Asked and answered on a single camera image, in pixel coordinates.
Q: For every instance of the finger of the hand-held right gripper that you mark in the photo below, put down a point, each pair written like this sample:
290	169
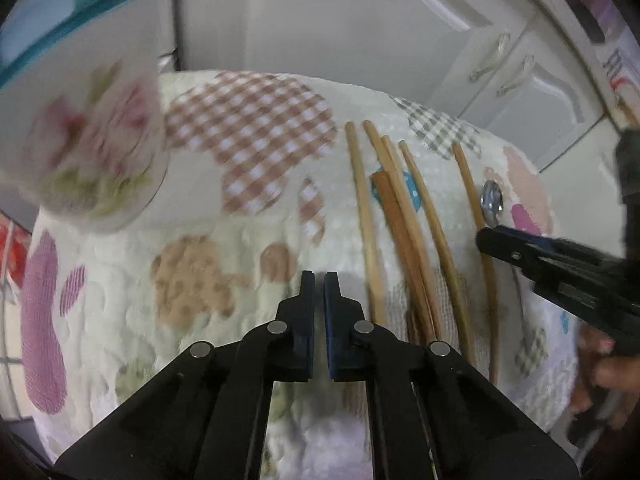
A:
530	237
505	250

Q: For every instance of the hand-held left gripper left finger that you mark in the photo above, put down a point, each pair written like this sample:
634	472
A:
307	320

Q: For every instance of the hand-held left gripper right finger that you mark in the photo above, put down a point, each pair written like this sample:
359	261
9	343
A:
331	325

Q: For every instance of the group of wooden chopsticks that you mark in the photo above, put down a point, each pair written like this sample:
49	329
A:
366	235

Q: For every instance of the white floral utensil holder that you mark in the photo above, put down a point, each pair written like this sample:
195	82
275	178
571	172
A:
100	125

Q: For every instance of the person's right hand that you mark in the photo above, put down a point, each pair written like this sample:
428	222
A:
615	372

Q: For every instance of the patchwork patterned blanket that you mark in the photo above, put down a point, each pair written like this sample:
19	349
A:
240	240

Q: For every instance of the white cabinet door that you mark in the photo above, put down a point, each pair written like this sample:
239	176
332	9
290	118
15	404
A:
350	20
550	110

